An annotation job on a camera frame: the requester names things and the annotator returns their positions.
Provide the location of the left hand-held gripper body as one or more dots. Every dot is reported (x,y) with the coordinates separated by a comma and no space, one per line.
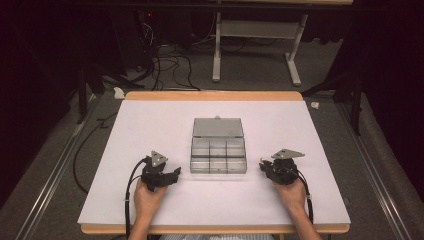
(154,175)

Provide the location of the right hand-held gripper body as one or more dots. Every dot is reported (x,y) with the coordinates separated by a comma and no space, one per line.
(285,171)

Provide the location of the clear plastic compartment box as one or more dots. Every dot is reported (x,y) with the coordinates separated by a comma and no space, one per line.
(218,155)

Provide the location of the person's right hand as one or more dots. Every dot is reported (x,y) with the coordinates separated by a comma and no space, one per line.
(294,196)

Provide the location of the person's left hand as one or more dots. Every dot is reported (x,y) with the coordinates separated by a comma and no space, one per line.
(146,203)

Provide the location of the white table mat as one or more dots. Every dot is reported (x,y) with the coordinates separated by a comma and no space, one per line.
(216,206)

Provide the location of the crumpled white paper scrap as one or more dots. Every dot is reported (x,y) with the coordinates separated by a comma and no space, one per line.
(118,93)
(315,105)

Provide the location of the wooden table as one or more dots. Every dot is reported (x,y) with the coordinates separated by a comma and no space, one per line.
(213,96)

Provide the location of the black metal stand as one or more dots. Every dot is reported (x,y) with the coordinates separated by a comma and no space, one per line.
(356,106)
(82,96)

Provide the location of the black computer tower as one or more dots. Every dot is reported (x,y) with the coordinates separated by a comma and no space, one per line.
(133,40)

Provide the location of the metal floor rail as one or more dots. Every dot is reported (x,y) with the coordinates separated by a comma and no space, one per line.
(380,193)
(50,190)

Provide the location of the white metal desk frame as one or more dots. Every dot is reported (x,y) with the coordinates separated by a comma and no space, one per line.
(256,29)

